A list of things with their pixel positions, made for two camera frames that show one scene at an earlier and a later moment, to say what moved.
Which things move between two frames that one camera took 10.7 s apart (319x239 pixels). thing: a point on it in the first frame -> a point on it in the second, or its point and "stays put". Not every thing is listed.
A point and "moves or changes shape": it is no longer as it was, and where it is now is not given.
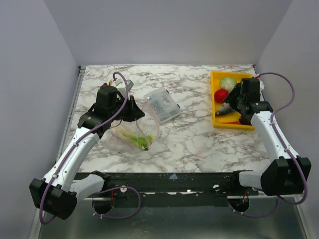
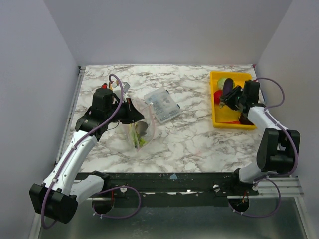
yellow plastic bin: x=231 y=116 stays put
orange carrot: x=236 y=122 stays put
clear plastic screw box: x=162 y=104 stays put
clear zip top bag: x=139 y=135 moves or changes shape
